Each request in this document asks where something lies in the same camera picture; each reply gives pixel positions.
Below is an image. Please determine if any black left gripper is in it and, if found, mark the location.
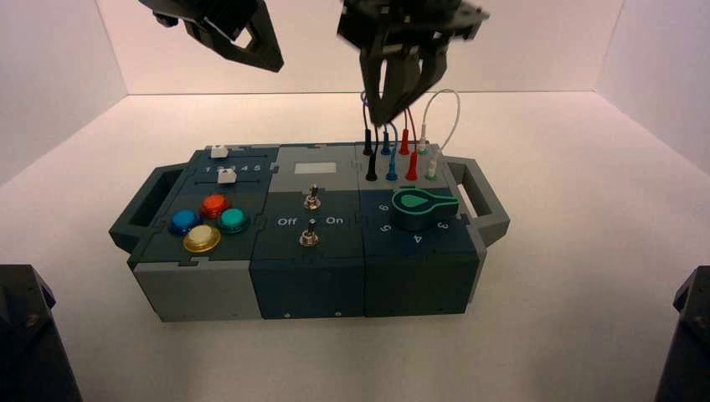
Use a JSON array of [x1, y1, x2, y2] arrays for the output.
[[138, 0, 285, 73]]

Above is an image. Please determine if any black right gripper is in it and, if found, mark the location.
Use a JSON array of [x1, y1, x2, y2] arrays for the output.
[[337, 0, 491, 124]]

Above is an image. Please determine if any black banana plug wire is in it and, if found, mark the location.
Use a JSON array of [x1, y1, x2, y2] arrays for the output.
[[360, 91, 380, 183]]

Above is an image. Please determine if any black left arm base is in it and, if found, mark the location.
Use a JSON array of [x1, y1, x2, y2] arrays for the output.
[[0, 264, 85, 402]]

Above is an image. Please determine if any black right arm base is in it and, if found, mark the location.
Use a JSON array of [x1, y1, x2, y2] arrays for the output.
[[654, 265, 710, 402]]

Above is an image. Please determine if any green rotary knob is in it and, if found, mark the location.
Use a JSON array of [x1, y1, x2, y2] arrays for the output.
[[391, 188, 460, 232]]

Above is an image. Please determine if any red round push button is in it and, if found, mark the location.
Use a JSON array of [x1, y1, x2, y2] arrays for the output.
[[199, 193, 234, 221]]

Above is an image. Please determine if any teal round push button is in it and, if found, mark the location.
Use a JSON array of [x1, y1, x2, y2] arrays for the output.
[[216, 208, 251, 236]]

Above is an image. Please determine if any blue round push button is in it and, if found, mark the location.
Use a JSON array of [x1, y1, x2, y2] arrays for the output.
[[167, 209, 203, 238]]

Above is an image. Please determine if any yellow round push button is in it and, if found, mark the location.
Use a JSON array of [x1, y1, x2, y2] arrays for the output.
[[183, 224, 222, 255]]

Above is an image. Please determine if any grey and teal control box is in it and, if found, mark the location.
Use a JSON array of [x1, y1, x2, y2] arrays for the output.
[[109, 142, 511, 323]]

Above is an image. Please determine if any blue banana plug wire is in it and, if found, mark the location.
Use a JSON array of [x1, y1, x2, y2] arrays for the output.
[[360, 91, 399, 183]]

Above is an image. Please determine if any red banana plug wire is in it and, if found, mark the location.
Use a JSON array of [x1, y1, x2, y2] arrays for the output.
[[399, 105, 420, 183]]

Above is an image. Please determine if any white banana plug wire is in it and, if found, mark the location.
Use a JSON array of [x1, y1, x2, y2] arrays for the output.
[[419, 88, 461, 182]]

